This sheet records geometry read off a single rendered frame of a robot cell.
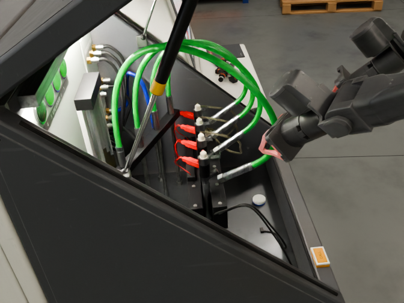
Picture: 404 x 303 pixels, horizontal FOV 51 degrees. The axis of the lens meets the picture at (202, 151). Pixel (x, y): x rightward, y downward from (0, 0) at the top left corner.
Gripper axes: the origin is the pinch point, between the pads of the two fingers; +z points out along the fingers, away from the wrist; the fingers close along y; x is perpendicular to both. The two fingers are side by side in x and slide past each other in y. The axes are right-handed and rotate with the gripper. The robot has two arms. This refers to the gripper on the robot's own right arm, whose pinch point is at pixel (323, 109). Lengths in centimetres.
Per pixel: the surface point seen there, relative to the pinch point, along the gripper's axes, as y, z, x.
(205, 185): 5.4, 33.3, 8.3
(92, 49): 49, 39, -13
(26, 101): 48, 19, 41
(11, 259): 34, 40, 50
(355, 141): -115, 54, -171
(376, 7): -144, 13, -462
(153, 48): 38.6, 10.9, 15.1
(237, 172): 7.6, 18.0, 17.3
